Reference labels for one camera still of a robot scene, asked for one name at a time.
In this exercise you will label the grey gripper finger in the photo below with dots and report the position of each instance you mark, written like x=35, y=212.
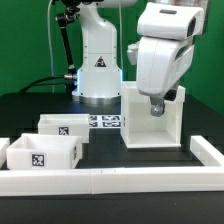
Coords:
x=157, y=106

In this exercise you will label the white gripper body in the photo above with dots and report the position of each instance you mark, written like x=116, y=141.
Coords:
x=160, y=64

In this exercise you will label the white drawer cabinet frame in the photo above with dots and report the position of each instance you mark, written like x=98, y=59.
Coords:
x=139, y=129

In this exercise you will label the white drawer box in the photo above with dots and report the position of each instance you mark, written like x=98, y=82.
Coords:
x=44, y=152
x=65, y=124

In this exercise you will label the white front drawer box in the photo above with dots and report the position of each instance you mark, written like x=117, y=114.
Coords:
x=44, y=152

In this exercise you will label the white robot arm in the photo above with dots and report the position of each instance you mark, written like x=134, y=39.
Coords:
x=99, y=78

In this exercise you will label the printed marker sheet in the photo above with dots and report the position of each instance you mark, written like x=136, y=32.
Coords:
x=105, y=121

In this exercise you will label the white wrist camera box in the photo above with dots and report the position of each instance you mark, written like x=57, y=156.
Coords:
x=132, y=53

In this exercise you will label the white right fence rail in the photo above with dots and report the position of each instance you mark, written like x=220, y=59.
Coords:
x=205, y=152

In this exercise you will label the white fence rail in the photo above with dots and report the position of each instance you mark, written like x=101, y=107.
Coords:
x=4, y=144
x=205, y=152
x=112, y=180

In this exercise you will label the white front fence rail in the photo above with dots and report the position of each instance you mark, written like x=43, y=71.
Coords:
x=112, y=180

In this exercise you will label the white left fence rail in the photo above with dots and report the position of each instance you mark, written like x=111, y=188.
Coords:
x=4, y=144

